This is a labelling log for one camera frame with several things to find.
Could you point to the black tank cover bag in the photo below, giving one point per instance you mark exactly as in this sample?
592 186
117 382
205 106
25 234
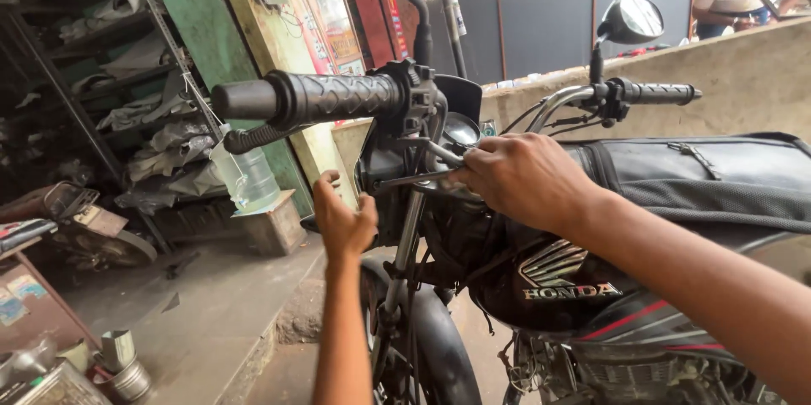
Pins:
697 177

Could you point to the small concrete block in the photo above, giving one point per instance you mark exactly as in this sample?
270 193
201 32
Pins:
272 224

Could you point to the black motorcycle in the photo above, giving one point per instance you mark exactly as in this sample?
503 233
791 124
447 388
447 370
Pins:
507 253

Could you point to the rusty metal machine part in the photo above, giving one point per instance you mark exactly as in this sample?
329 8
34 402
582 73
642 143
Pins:
82 221

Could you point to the clear plastic water bottle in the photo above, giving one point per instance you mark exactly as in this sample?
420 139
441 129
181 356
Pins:
248 175

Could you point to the person's right hand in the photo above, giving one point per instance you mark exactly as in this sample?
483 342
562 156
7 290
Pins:
526 183

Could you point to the metal tin can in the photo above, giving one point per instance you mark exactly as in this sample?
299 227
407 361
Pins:
123 370

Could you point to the metal spanner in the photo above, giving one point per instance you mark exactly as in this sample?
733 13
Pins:
412 178

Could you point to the metal shelf rack with parts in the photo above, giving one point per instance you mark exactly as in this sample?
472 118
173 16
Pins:
101 88

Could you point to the person's right fingers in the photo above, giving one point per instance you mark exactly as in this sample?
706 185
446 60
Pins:
472 161

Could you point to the round black rearview mirror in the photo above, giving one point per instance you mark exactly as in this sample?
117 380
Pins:
633 17

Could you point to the brown wooden cabinet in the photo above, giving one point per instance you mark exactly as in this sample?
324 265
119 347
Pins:
31 303

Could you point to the person's left hand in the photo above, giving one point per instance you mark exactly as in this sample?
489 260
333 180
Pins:
342 221

